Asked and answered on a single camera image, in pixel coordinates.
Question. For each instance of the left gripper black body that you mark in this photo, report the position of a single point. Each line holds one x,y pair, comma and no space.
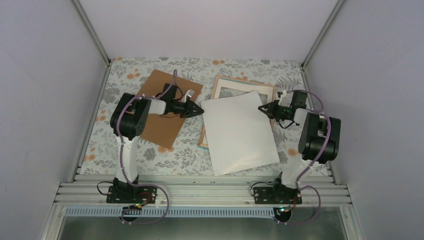
180,109

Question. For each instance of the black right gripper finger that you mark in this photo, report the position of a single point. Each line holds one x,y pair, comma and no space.
269,107
272,115

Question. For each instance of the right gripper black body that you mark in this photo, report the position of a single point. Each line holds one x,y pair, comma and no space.
280,113

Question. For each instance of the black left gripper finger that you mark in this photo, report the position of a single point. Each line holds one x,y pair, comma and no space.
193,107
192,113

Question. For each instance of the white mat board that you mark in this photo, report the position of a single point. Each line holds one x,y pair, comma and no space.
233,112

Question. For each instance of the wooden picture frame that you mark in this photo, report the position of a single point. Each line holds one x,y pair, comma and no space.
230,87

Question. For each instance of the sunflower photo print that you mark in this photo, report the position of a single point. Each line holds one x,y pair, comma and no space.
250,152

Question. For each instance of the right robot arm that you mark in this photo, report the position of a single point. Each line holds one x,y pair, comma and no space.
320,136

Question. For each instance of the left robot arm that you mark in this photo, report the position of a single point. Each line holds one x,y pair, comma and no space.
128,122

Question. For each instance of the floral table mat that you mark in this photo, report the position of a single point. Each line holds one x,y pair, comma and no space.
185,157

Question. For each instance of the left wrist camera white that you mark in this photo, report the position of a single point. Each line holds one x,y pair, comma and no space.
189,94

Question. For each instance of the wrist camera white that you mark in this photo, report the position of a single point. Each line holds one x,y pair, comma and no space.
281,95
189,94

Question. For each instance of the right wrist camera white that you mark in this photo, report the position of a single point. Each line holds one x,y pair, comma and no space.
281,95

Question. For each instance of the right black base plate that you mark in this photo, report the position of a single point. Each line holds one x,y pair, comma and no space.
266,195

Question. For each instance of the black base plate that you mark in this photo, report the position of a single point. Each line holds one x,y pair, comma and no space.
131,195
266,195

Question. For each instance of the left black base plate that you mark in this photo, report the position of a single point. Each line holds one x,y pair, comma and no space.
131,195

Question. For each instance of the slotted cable duct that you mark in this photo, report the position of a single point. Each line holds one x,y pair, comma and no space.
172,212

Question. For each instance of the aluminium mounting rail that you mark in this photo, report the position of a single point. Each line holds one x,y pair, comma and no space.
200,191

